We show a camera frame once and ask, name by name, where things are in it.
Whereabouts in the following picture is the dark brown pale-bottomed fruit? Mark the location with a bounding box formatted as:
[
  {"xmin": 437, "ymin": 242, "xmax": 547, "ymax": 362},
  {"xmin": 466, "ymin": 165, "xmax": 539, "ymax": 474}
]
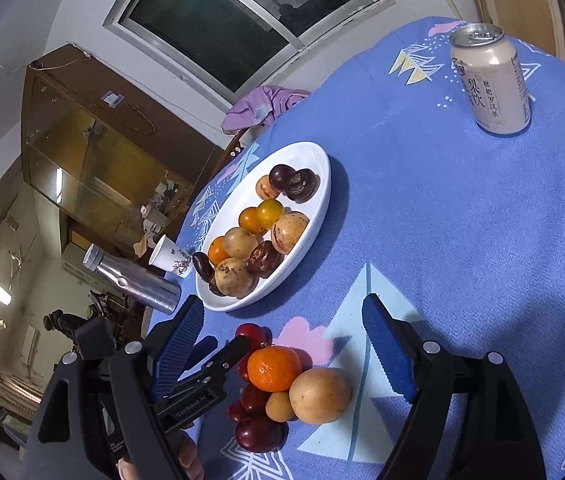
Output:
[{"xmin": 284, "ymin": 169, "xmax": 320, "ymax": 205}]

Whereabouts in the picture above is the sliding glass window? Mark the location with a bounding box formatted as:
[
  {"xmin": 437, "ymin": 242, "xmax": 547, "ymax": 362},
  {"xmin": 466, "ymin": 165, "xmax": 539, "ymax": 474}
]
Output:
[{"xmin": 104, "ymin": 0, "xmax": 397, "ymax": 107}]

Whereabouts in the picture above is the person's left hand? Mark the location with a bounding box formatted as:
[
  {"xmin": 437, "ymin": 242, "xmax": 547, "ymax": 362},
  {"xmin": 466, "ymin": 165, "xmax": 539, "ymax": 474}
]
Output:
[{"xmin": 166, "ymin": 422, "xmax": 206, "ymax": 480}]

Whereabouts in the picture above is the spotted tan passion fruit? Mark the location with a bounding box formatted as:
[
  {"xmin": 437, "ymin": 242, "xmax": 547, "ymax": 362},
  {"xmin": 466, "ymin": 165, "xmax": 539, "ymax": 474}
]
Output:
[{"xmin": 271, "ymin": 211, "xmax": 310, "ymax": 255}]

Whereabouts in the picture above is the wooden chair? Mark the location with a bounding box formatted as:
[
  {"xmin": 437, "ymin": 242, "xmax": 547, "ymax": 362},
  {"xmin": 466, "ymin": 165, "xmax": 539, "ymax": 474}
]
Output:
[{"xmin": 226, "ymin": 131, "xmax": 259, "ymax": 162}]

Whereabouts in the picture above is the yellow tomato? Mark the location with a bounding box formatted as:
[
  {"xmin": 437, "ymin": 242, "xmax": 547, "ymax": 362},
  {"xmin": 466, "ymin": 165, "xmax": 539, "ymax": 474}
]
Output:
[{"xmin": 256, "ymin": 199, "xmax": 284, "ymax": 228}]

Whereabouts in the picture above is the large red plum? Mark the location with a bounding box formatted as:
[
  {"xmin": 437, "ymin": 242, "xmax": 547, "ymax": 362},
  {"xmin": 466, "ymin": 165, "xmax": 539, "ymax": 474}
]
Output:
[{"xmin": 234, "ymin": 415, "xmax": 286, "ymax": 453}]

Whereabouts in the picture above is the large orange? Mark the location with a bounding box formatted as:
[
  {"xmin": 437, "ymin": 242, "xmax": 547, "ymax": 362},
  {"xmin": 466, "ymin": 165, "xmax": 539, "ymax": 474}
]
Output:
[{"xmin": 247, "ymin": 346, "xmax": 304, "ymax": 393}]

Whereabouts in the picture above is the steel water bottle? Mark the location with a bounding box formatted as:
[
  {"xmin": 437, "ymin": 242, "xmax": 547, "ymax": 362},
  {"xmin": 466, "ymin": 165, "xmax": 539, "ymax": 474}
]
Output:
[{"xmin": 82, "ymin": 243, "xmax": 182, "ymax": 315}]

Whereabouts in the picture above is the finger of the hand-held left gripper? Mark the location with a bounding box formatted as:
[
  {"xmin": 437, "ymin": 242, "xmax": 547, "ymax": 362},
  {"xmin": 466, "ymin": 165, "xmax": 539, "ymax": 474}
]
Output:
[
  {"xmin": 181, "ymin": 336, "xmax": 220, "ymax": 377},
  {"xmin": 196, "ymin": 335, "xmax": 253, "ymax": 392}
]

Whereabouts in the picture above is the purple jacket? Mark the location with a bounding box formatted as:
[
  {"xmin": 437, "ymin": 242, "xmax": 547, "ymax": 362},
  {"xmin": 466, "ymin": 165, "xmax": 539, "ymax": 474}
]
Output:
[{"xmin": 221, "ymin": 86, "xmax": 312, "ymax": 134}]

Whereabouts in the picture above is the large tan round fruit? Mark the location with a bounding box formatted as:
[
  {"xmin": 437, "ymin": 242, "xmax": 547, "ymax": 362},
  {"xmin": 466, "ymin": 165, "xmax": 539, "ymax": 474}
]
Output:
[{"xmin": 289, "ymin": 367, "xmax": 352, "ymax": 424}]

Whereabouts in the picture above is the wooden glass cabinet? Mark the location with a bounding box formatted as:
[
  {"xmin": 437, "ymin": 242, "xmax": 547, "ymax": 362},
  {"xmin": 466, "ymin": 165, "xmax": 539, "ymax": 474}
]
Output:
[{"xmin": 21, "ymin": 44, "xmax": 229, "ymax": 261}]

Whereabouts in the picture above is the cream beverage can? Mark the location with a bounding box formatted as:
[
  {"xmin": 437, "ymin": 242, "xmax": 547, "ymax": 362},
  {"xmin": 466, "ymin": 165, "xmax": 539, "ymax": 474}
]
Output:
[{"xmin": 449, "ymin": 24, "xmax": 532, "ymax": 136}]

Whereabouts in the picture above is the white plate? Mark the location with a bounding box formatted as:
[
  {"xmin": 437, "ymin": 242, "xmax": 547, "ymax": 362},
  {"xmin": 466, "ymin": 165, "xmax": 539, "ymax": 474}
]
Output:
[{"xmin": 194, "ymin": 141, "xmax": 332, "ymax": 312}]

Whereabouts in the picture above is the white paper cup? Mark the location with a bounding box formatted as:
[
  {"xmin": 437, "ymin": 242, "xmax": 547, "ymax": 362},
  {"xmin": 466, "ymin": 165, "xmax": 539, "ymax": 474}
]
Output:
[{"xmin": 149, "ymin": 235, "xmax": 194, "ymax": 278}]

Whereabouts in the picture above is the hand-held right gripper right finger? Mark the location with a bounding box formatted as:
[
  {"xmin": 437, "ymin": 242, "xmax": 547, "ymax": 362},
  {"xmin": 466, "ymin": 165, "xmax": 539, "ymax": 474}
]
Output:
[{"xmin": 361, "ymin": 294, "xmax": 547, "ymax": 480}]

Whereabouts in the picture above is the small tan round fruit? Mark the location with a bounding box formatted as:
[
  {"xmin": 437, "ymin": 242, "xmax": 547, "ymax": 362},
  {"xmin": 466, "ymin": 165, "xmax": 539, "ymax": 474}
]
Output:
[{"xmin": 265, "ymin": 391, "xmax": 296, "ymax": 423}]

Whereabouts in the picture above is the dark purple plum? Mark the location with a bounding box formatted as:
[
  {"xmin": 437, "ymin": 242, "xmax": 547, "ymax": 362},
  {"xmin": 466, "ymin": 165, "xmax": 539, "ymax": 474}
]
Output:
[{"xmin": 268, "ymin": 163, "xmax": 297, "ymax": 190}]

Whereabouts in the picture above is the small orange mandarin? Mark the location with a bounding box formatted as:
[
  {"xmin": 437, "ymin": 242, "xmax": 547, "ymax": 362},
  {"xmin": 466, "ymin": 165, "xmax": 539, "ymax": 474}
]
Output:
[
  {"xmin": 238, "ymin": 206, "xmax": 263, "ymax": 235},
  {"xmin": 207, "ymin": 236, "xmax": 228, "ymax": 267}
]

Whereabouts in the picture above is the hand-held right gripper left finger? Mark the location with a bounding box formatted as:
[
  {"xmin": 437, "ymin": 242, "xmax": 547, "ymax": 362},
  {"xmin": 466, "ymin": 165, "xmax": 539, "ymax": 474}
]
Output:
[{"xmin": 25, "ymin": 295, "xmax": 206, "ymax": 480}]

